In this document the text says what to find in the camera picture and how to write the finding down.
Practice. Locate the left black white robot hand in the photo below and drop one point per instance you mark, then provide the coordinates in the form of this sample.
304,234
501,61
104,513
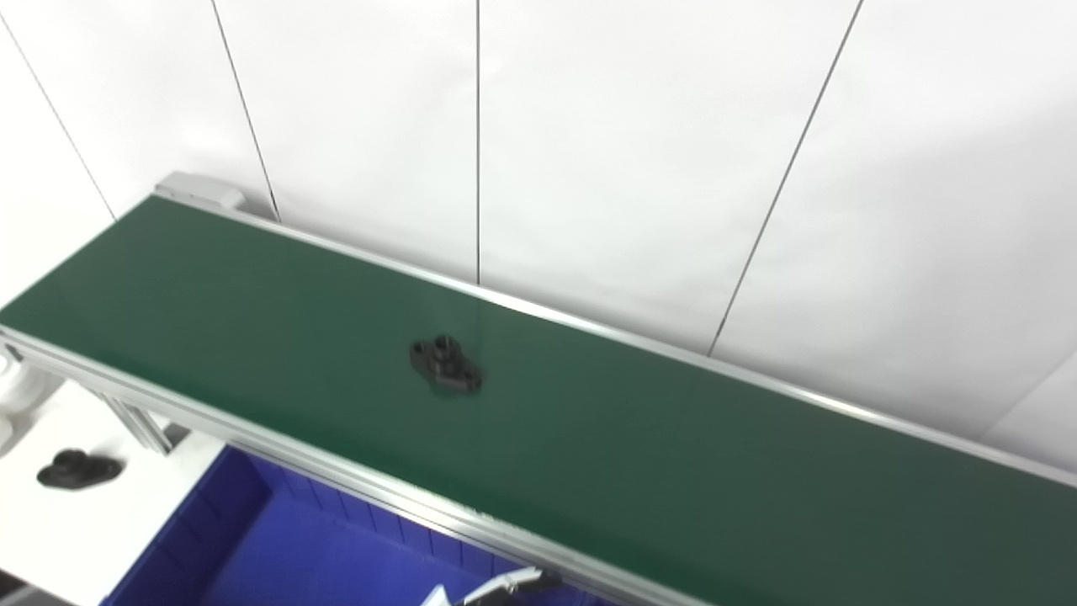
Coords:
513,583

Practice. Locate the green conveyor belt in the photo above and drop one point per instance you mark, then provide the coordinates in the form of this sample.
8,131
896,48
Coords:
252,440
631,454

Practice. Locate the black flanged machine part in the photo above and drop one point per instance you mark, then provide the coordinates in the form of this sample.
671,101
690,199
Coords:
446,366
76,471

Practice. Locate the aluminium conveyor leg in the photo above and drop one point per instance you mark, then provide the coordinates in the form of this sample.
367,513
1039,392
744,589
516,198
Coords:
139,425

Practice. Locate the white plastic object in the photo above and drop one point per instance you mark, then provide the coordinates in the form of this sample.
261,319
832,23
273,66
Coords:
25,396

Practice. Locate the blue plastic bin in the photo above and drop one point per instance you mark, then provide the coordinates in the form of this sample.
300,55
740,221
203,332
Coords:
294,555

